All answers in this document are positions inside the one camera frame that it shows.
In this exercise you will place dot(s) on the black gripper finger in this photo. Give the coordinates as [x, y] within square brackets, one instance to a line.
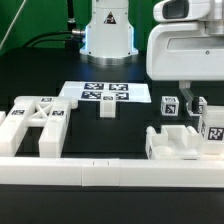
[184, 87]

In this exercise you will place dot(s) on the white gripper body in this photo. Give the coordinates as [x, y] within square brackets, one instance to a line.
[183, 51]

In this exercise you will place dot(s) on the white chair seat panel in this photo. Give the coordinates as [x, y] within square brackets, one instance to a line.
[174, 142]

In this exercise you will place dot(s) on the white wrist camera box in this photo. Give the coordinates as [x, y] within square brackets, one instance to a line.
[181, 10]

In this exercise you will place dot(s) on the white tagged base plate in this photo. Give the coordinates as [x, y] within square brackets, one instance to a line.
[92, 91]

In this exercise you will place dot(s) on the white chair back frame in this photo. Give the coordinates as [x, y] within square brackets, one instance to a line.
[52, 114]

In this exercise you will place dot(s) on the white U-shaped fence frame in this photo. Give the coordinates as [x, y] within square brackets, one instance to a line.
[207, 171]

